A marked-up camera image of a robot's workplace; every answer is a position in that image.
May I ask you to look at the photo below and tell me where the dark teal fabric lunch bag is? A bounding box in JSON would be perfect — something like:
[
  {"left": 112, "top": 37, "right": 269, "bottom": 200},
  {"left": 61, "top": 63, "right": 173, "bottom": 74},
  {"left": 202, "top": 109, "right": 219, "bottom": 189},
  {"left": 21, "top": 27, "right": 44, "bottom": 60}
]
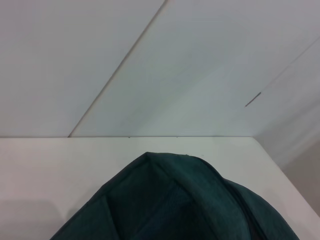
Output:
[{"left": 49, "top": 151, "right": 320, "bottom": 240}]

